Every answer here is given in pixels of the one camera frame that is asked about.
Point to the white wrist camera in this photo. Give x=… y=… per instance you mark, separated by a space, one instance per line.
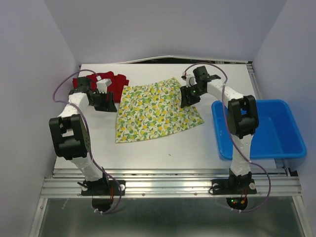
x=102 y=84
x=189 y=79

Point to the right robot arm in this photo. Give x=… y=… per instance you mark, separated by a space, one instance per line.
x=240 y=114

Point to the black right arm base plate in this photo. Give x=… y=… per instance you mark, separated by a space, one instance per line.
x=226 y=187

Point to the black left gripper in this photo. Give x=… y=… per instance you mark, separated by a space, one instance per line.
x=109 y=106

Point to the aluminium front rail frame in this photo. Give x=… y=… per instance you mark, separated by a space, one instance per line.
x=162 y=183

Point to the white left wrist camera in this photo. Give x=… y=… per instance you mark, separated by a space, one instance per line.
x=102 y=84

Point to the blue plastic bin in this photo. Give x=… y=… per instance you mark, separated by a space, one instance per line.
x=277 y=136

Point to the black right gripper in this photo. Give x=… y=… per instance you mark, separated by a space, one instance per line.
x=186 y=101

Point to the red folded skirt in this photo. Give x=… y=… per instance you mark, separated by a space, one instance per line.
x=118 y=82

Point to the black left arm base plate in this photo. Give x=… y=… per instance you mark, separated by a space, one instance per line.
x=98 y=188

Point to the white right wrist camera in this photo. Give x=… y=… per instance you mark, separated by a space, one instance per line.
x=189 y=79

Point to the aluminium right side rail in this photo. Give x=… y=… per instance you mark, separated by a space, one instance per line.
x=253 y=81

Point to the lemon print skirt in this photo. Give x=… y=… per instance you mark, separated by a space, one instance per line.
x=151 y=111

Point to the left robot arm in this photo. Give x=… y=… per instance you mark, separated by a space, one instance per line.
x=70 y=134

